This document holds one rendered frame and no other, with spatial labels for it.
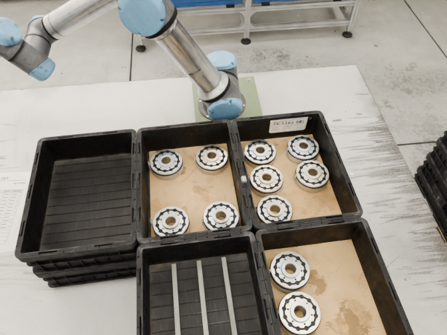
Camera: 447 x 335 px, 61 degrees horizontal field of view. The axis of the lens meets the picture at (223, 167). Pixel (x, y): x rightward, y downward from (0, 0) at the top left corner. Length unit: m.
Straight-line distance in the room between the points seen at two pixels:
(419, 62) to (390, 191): 1.97
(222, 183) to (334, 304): 0.47
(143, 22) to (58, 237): 0.63
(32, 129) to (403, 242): 1.41
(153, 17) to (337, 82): 0.99
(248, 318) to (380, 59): 2.54
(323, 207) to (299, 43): 2.18
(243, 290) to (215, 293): 0.07
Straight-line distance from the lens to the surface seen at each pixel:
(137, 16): 1.03
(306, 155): 1.23
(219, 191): 1.16
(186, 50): 1.12
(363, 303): 1.08
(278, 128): 1.27
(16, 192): 1.50
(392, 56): 3.27
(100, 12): 1.23
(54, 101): 1.76
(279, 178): 1.16
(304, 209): 1.15
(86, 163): 1.30
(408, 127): 2.73
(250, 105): 1.51
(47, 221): 1.22
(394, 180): 1.47
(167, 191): 1.17
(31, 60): 1.23
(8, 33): 1.20
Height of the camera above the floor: 1.80
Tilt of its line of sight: 53 degrees down
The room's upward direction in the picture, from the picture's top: straight up
